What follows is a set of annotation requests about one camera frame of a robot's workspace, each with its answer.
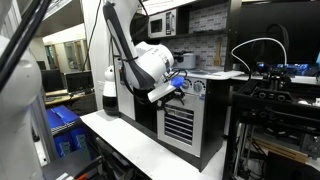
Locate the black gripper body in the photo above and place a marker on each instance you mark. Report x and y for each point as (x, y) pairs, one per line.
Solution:
(176, 94)

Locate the white oven cabinet door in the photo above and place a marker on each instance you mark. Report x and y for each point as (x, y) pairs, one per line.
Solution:
(181, 123)

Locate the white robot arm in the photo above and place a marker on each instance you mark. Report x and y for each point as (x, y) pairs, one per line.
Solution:
(20, 80)

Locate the grey stove knob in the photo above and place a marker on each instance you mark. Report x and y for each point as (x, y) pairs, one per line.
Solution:
(186, 84)
(198, 86)

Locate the wooden slotted spatula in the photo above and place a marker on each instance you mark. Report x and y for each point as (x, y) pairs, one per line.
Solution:
(217, 57)

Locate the white toy kitchen unit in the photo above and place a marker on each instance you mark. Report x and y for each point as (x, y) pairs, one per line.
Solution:
(148, 75)

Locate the white black smart speaker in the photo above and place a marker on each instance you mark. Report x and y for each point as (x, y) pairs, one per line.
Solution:
(109, 96)

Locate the toy microwave oven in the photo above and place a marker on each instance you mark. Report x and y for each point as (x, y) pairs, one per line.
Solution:
(163, 24)

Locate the black computer monitor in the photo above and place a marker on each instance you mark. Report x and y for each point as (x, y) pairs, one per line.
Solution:
(79, 81)

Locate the blue storage box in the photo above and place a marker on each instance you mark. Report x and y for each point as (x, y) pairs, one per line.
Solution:
(67, 130)

